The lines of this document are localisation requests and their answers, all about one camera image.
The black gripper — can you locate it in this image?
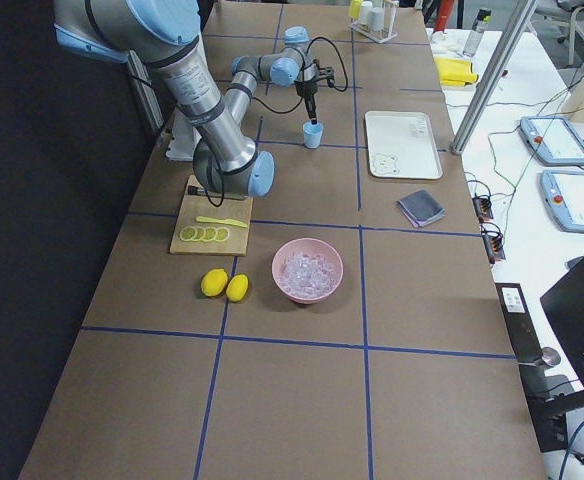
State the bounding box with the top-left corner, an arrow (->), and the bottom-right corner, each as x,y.
294,63 -> 333,124

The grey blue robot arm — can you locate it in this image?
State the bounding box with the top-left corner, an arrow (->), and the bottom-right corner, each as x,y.
54,0 -> 334,197

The light blue paper cup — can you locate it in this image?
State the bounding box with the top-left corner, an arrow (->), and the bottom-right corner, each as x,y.
302,121 -> 324,149

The yellow upturned cup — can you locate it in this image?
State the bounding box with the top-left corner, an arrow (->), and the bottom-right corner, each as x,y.
348,0 -> 363,20

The white upturned cup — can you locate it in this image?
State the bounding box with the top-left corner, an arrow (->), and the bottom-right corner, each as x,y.
358,0 -> 374,25
368,7 -> 385,31

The pile of clear ice cubes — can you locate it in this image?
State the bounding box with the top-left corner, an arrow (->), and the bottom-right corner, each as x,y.
279,251 -> 336,299

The white bear serving tray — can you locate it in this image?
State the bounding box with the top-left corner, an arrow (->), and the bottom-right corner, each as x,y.
364,111 -> 443,180

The folded grey purple cloth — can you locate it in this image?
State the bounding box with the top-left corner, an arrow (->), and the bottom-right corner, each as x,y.
396,189 -> 446,227

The yellow cloth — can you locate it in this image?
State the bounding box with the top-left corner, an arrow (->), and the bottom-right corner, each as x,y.
434,57 -> 479,87

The bamboo cutting board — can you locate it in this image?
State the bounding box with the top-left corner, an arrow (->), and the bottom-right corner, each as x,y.
169,175 -> 253,256

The white cloth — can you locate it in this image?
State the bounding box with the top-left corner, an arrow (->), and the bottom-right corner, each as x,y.
429,30 -> 462,57

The yellow plastic knife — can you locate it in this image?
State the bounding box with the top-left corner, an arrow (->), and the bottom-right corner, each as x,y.
195,215 -> 248,229

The pink bowl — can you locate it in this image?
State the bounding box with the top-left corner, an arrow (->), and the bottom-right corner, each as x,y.
271,237 -> 344,304

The yellow lemon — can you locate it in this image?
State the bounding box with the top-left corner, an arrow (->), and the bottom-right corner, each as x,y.
200,268 -> 229,297
226,274 -> 249,303

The clear water bottle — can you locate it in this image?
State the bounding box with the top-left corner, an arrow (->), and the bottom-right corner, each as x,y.
462,8 -> 492,58

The blue teach pendant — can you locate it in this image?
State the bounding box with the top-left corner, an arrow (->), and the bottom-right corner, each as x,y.
539,170 -> 584,233
519,116 -> 584,166

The grey office chair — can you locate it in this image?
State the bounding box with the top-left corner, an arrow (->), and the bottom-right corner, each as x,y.
557,0 -> 584,66

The black box with label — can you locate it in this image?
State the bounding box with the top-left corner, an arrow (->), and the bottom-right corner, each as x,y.
494,282 -> 546,396

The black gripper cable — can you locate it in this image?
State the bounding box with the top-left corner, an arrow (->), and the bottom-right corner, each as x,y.
205,36 -> 350,209

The white wire cup rack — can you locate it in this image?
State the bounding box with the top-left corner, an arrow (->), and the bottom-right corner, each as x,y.
348,0 -> 399,44

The aluminium frame post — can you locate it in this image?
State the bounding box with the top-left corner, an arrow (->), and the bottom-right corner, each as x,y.
450,0 -> 538,155

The black cable connector block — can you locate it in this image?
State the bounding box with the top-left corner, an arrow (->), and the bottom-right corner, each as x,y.
472,195 -> 494,223
480,222 -> 506,265

